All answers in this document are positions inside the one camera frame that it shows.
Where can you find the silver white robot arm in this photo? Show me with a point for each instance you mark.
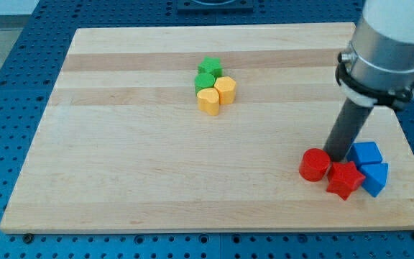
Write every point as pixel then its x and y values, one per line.
pixel 377 68

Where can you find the wooden board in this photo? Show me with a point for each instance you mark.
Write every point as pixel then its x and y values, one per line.
pixel 123 148

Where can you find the yellow heart block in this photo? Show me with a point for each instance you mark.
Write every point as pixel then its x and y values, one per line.
pixel 208 101

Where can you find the yellow hexagon block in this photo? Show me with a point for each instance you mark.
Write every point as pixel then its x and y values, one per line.
pixel 226 88

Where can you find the green cylinder block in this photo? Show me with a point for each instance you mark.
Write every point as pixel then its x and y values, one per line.
pixel 203 80

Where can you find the green star block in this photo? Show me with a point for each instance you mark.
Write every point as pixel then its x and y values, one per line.
pixel 211 65

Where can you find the red cylinder block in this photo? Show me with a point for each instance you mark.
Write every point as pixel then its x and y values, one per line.
pixel 314 164

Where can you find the red star block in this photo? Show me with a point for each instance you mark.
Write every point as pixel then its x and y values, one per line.
pixel 343 179

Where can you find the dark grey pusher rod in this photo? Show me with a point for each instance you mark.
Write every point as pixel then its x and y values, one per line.
pixel 347 126

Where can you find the blue cube block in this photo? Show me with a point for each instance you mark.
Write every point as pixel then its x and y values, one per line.
pixel 363 153

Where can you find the blue triangle block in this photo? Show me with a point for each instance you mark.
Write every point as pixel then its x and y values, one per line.
pixel 375 177

